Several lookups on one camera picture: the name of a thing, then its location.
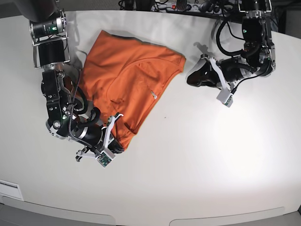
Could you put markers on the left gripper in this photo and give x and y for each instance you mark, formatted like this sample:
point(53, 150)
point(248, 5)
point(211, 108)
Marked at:
point(219, 75)

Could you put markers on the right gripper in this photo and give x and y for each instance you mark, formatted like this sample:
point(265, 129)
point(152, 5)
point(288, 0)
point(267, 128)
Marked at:
point(100, 138)

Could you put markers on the orange T-shirt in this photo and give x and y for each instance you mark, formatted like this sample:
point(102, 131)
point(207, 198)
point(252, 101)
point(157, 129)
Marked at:
point(128, 76)

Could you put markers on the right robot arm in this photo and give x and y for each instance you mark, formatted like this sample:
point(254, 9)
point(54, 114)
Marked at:
point(69, 116)

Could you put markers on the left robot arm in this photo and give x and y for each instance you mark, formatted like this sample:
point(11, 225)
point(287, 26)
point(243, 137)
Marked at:
point(255, 59)

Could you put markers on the white power strip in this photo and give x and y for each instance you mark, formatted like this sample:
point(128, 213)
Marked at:
point(191, 6)

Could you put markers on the white label on table edge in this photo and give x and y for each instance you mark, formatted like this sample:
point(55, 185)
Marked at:
point(10, 190)

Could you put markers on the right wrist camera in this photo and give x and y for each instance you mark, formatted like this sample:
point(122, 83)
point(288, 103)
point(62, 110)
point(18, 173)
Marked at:
point(105, 157)

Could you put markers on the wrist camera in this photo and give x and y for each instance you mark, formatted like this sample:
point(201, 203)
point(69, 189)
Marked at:
point(105, 157)
point(225, 97)

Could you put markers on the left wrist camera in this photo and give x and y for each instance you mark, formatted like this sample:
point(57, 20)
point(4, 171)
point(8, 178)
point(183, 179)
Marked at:
point(225, 97)

